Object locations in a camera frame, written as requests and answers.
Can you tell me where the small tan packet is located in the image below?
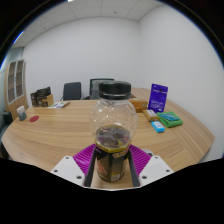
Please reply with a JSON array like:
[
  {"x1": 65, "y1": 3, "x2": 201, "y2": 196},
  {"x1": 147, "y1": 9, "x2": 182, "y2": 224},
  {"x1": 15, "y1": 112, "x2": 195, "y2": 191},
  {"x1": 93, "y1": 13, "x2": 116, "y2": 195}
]
[{"x1": 142, "y1": 109, "x2": 160, "y2": 122}]

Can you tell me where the green folded cloth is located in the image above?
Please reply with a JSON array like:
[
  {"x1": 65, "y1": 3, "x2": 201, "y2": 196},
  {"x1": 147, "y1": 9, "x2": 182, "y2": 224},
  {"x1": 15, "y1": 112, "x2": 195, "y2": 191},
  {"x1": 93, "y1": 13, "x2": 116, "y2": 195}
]
[{"x1": 156, "y1": 111, "x2": 184, "y2": 128}]

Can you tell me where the wooden cabinet with glass doors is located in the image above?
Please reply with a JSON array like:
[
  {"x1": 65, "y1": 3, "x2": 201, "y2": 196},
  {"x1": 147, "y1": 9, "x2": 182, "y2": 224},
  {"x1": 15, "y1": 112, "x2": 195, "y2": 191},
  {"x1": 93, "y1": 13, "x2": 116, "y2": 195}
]
[{"x1": 3, "y1": 59, "x2": 29, "y2": 120}]

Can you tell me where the clear bottle with black cap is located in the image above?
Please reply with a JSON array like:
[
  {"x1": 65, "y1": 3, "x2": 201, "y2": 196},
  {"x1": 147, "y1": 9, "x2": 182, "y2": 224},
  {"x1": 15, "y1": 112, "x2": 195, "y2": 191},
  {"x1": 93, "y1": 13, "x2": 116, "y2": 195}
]
[{"x1": 89, "y1": 80, "x2": 139, "y2": 183}]

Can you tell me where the black padded office chair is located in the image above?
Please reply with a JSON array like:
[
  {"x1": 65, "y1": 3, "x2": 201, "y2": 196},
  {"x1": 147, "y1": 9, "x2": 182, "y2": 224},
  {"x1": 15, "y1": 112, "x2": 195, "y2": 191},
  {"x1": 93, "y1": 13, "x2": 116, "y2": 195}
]
[{"x1": 60, "y1": 81, "x2": 83, "y2": 102}]

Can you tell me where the small light blue packet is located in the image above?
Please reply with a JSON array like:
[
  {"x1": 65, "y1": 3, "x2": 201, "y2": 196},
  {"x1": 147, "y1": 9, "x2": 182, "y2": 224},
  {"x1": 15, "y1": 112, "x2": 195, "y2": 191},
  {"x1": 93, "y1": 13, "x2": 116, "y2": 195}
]
[{"x1": 150, "y1": 120, "x2": 166, "y2": 134}]

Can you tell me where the wooden side desk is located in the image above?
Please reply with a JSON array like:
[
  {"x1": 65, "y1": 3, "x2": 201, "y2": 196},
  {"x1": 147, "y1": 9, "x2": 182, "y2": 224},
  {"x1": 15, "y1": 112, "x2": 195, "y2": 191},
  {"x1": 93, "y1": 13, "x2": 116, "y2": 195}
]
[{"x1": 130, "y1": 87, "x2": 152, "y2": 100}]

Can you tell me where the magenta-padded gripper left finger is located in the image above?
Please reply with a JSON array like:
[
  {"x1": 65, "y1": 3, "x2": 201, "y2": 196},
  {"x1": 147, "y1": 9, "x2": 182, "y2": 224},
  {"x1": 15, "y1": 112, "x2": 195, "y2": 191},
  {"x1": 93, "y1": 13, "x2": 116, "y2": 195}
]
[{"x1": 49, "y1": 143, "x2": 98, "y2": 188}]

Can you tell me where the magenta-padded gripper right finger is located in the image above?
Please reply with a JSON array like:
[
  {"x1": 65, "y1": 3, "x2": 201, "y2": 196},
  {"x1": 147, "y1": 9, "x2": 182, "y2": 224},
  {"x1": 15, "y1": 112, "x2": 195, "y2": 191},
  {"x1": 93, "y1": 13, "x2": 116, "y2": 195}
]
[{"x1": 128, "y1": 143, "x2": 174, "y2": 188}]

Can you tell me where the small brown box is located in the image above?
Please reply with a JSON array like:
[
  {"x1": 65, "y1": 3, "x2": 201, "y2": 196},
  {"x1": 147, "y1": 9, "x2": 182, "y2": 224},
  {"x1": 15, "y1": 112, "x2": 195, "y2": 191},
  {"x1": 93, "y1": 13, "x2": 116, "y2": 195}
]
[{"x1": 37, "y1": 94, "x2": 55, "y2": 108}]

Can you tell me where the purple upright box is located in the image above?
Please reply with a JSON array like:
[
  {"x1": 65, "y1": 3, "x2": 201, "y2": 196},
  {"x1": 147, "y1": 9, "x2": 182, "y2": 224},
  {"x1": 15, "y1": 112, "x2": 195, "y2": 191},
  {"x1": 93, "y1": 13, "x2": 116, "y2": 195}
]
[{"x1": 147, "y1": 83, "x2": 169, "y2": 114}]

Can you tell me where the grey mesh office chair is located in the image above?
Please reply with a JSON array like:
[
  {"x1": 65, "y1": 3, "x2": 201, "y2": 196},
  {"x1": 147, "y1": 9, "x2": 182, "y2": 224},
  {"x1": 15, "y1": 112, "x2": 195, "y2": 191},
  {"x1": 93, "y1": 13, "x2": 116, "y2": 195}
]
[{"x1": 83, "y1": 78, "x2": 115, "y2": 101}]

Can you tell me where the white printed sticker sheet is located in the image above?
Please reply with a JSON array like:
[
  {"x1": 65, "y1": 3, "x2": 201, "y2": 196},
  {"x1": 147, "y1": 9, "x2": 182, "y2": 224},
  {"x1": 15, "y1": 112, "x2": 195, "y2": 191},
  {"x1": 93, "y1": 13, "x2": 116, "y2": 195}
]
[{"x1": 47, "y1": 101, "x2": 71, "y2": 110}]

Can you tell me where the black leather sofa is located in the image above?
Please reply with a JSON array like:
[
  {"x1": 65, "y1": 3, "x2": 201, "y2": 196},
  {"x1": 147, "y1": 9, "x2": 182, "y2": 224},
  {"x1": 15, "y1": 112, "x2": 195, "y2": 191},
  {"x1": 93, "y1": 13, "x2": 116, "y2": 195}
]
[{"x1": 0, "y1": 110, "x2": 14, "y2": 159}]

